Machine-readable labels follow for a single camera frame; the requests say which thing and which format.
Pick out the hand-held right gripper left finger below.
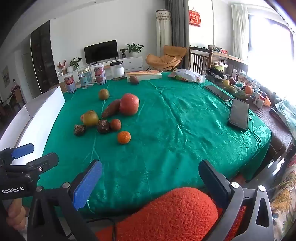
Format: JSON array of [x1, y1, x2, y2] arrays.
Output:
[[27, 159, 103, 241]]

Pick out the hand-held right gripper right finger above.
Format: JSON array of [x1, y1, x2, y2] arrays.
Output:
[[198, 159, 274, 241]]

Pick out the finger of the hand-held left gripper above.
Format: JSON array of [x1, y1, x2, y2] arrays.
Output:
[[0, 143, 35, 165], [26, 152, 59, 179]]

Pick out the white box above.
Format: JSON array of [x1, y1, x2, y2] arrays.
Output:
[[0, 87, 65, 166]]

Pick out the dark brown round fruit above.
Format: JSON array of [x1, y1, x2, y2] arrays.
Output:
[[97, 120, 111, 134], [73, 124, 86, 137]]

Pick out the bright orange tangerine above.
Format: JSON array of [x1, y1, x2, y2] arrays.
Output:
[[117, 131, 131, 145]]

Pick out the yellow pear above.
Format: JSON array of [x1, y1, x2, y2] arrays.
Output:
[[82, 110, 99, 127]]

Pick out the person's left hand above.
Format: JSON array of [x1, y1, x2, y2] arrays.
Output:
[[5, 199, 28, 231]]

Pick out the orange fuzzy cushion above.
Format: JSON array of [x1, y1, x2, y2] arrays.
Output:
[[96, 188, 247, 241]]

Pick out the wooden dining chair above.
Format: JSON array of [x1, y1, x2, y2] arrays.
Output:
[[10, 86, 26, 107]]

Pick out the green tablecloth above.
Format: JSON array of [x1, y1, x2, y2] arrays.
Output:
[[22, 72, 272, 218]]

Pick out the reddish orange fruit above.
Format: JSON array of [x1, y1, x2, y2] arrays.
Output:
[[110, 118, 122, 131]]

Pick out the floral cloth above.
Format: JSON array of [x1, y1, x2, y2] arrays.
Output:
[[269, 153, 296, 241]]

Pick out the black smartphone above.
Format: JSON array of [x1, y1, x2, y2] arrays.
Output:
[[228, 98, 249, 132]]

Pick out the red and white can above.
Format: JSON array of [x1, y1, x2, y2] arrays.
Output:
[[94, 65, 107, 85], [63, 73, 77, 93]]

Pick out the sweet potato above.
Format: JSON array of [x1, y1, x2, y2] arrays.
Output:
[[101, 99, 121, 118]]

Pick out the green-brown round fruit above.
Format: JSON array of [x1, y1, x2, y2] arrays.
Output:
[[98, 88, 110, 100]]

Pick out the clear glass jar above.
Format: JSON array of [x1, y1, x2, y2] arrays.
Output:
[[78, 69, 94, 89]]

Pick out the black tablet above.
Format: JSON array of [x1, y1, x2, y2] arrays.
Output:
[[205, 85, 232, 102]]

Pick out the dark glass cabinet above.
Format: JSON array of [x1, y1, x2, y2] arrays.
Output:
[[30, 20, 59, 93]]

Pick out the fruit bowl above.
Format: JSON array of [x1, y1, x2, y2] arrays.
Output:
[[222, 79, 253, 98]]

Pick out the leafy potted plant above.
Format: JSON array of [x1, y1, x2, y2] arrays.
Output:
[[69, 57, 82, 70]]

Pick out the white plastic bag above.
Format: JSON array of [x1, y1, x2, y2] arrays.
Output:
[[168, 68, 206, 83]]

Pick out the white canister black lid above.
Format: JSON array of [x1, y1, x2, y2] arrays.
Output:
[[110, 61, 125, 81]]

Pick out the black television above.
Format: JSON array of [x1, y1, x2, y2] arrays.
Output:
[[84, 40, 118, 65]]

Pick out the wooden bench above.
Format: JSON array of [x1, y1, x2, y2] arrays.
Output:
[[188, 46, 249, 75]]

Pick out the white tv cabinet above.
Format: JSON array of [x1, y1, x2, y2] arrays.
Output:
[[58, 56, 143, 82]]

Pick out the orange lounge chair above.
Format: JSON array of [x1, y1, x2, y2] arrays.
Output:
[[146, 45, 187, 72]]

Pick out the large green potted plant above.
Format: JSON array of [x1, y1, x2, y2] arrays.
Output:
[[126, 43, 144, 57]]

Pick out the white curtain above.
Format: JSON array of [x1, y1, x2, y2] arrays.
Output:
[[231, 3, 249, 61]]

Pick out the white standing air conditioner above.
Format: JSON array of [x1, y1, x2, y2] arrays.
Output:
[[155, 9, 172, 57]]

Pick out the grey curtain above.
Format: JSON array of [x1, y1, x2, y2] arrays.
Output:
[[165, 0, 190, 48]]

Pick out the black cable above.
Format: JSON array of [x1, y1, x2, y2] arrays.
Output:
[[87, 218, 117, 241]]

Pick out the framed wall picture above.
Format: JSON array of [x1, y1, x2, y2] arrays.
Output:
[[2, 66, 11, 87]]

